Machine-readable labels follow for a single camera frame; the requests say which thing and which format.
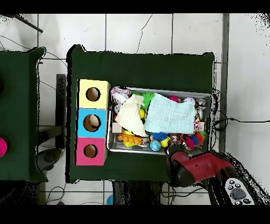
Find blue globe ball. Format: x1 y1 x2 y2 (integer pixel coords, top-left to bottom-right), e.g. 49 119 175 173
149 139 162 152

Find colourful printed packet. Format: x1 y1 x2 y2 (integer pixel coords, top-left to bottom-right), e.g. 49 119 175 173
110 87 131 106

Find green covered side table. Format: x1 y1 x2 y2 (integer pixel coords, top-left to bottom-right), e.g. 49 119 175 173
0 47 46 183

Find black rod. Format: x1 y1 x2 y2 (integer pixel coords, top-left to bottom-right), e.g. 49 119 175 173
0 14 44 33

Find dark green table cloth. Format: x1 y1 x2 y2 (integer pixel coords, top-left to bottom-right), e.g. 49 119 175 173
66 44 216 184

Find shallow clear mesh bin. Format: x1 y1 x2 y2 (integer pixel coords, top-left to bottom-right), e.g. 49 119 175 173
107 86 213 158

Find orange toy building blocks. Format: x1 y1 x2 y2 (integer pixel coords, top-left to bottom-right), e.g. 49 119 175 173
117 133 143 147

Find black cable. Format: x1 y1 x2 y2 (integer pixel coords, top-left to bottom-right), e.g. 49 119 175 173
213 117 270 128

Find wooden box with three holes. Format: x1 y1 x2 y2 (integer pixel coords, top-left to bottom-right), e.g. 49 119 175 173
75 78 111 167

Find pink round object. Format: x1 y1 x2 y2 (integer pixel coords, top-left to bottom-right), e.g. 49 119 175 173
0 137 8 158

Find grey stand base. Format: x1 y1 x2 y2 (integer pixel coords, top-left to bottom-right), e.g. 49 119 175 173
37 126 64 172

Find green spiky ball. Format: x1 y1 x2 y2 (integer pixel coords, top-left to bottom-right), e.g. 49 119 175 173
142 91 156 110

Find mint green muslin cloth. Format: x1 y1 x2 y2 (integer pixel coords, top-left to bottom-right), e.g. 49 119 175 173
144 92 197 135

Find pink spiky ball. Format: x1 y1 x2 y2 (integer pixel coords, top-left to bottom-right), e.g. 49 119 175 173
185 137 197 151

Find black upright panel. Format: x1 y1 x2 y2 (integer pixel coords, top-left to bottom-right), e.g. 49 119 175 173
54 73 68 149

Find cream yellow muslin cloth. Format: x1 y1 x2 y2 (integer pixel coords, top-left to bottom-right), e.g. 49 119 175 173
115 94 148 138

